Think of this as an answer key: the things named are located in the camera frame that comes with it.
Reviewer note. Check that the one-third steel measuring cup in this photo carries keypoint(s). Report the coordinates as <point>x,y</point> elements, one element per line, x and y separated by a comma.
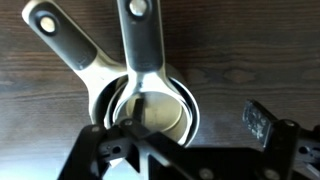
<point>141,43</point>

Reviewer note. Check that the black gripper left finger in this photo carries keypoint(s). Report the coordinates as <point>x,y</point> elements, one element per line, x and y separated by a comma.
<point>100,153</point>

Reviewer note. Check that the smallest steel measuring cup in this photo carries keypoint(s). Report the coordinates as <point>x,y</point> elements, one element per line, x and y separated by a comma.
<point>160,113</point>

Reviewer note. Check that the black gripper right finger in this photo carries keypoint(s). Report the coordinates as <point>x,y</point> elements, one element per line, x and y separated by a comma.
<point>286,150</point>

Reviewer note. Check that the large steel measuring cup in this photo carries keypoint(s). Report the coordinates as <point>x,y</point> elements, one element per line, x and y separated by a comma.
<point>63,33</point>

